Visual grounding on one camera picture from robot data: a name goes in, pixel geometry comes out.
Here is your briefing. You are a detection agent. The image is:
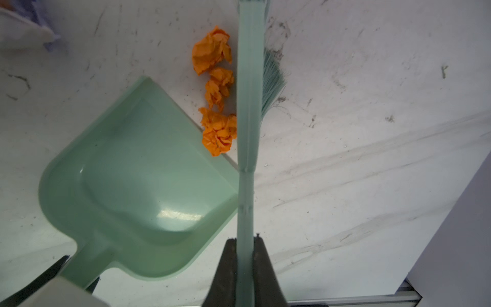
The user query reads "green plastic dustpan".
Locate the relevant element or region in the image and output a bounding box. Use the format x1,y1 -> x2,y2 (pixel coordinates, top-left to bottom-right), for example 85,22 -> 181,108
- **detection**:
38,77 -> 239,288

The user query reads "orange purple scrap centre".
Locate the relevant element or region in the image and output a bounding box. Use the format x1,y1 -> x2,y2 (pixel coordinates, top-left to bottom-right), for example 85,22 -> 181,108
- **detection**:
1,1 -> 60,51

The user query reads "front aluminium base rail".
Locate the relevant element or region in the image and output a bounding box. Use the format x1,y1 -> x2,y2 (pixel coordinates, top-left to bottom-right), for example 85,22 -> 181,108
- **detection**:
288,280 -> 422,307

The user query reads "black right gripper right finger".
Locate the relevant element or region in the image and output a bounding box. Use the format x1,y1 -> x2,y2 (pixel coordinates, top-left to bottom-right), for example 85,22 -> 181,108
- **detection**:
253,235 -> 289,307

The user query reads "green hand brush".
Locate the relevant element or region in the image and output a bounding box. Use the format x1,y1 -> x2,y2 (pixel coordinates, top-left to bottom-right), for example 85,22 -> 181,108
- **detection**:
235,1 -> 269,306

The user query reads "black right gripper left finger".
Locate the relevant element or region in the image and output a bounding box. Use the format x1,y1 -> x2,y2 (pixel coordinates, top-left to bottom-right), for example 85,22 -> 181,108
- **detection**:
202,239 -> 237,307

